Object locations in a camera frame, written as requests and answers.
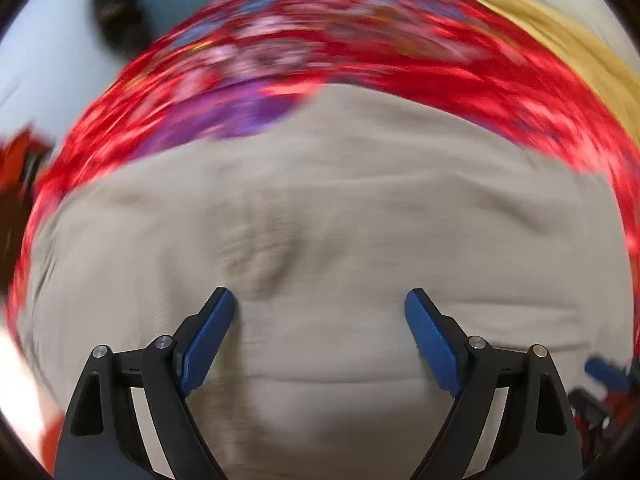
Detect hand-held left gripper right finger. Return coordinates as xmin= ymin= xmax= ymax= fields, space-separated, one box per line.
xmin=405 ymin=288 xmax=586 ymax=480

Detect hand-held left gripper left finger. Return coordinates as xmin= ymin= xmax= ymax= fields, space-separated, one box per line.
xmin=52 ymin=287 xmax=236 ymax=480

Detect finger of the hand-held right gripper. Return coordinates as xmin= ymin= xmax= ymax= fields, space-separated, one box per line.
xmin=567 ymin=387 xmax=617 ymax=432
xmin=584 ymin=357 xmax=633 ymax=393

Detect beige pants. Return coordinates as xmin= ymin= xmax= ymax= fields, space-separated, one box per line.
xmin=20 ymin=82 xmax=638 ymax=480

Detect orange fleece clothing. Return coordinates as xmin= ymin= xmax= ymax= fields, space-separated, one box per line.
xmin=30 ymin=400 xmax=68 ymax=476

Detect red garment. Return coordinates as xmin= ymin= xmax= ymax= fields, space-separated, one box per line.
xmin=0 ymin=130 xmax=51 ymax=186

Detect red floral satin quilt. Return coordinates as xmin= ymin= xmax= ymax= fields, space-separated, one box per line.
xmin=5 ymin=0 xmax=640 ymax=341

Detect yellow dotted blanket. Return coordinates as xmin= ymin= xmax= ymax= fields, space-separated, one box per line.
xmin=425 ymin=0 xmax=640 ymax=131

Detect dark hanging clothes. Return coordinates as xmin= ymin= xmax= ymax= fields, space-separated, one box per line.
xmin=92 ymin=0 xmax=156 ymax=58

